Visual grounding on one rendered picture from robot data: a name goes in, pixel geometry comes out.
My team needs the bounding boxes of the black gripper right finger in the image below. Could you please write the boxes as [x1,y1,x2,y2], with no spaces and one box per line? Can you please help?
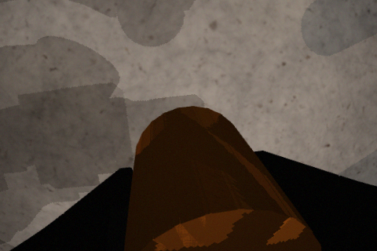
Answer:
[254,151,377,251]

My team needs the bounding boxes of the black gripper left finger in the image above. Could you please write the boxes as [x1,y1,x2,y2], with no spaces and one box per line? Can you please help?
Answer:
[10,167,133,251]

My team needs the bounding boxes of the orange knob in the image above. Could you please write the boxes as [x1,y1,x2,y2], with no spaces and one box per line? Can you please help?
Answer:
[123,107,323,251]

